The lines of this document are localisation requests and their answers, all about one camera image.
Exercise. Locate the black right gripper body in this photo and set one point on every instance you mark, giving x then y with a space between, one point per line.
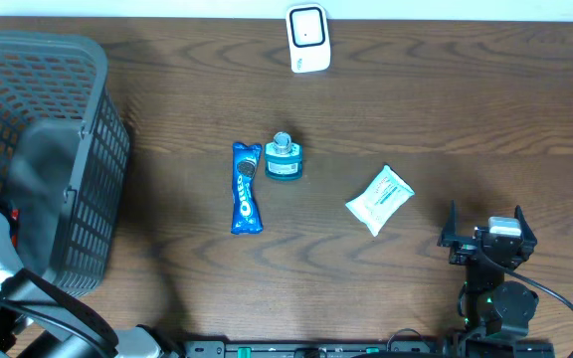
464 252

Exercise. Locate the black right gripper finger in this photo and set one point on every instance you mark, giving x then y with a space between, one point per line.
526 232
448 237

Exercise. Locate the white teal wet wipes pack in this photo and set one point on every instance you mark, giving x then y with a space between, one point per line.
380 200

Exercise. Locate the teal mouthwash bottle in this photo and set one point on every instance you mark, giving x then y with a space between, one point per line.
283 158

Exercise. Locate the blue Oreo cookie pack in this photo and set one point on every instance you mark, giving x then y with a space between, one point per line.
246 218

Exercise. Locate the red Nescafe coffee stick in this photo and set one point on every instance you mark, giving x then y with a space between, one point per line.
14 226

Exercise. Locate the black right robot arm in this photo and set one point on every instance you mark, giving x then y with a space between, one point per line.
496 311

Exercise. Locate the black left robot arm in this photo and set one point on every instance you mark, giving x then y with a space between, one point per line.
70 328

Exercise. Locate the white barcode scanner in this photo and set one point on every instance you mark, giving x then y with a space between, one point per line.
308 38

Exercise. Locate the grey plastic shopping basket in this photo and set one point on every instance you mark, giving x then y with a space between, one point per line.
63 155

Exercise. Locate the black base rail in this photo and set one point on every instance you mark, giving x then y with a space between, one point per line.
400 347

